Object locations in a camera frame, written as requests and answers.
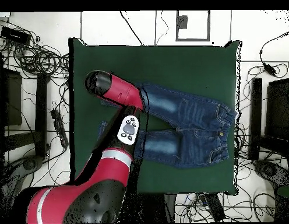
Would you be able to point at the blue denim jeans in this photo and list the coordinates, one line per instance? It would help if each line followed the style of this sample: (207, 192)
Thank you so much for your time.
(193, 116)

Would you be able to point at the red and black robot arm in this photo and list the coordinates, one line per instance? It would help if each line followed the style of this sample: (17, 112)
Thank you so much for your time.
(121, 91)

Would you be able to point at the dark green table cloth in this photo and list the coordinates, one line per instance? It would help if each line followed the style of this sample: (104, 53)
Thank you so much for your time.
(181, 63)

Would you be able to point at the black power strip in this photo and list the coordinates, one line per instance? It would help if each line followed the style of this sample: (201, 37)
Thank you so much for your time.
(59, 128)

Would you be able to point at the black rectangular box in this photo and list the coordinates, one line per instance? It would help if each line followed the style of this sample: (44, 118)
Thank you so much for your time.
(214, 206)

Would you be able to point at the grey curved stand base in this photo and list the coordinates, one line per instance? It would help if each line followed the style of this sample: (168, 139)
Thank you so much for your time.
(30, 163)
(268, 170)

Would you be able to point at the black power adapter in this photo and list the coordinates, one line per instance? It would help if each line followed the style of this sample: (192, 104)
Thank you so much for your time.
(270, 68)

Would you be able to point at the green round bin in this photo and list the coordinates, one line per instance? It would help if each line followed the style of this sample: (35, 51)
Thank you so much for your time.
(285, 192)

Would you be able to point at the black electronics box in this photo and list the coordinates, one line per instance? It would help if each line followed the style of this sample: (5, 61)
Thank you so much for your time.
(15, 35)

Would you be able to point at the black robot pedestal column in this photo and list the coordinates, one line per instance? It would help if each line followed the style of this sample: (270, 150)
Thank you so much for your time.
(170, 207)

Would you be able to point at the black metal frame stand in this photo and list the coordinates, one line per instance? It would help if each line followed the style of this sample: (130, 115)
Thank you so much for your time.
(40, 112)
(256, 116)

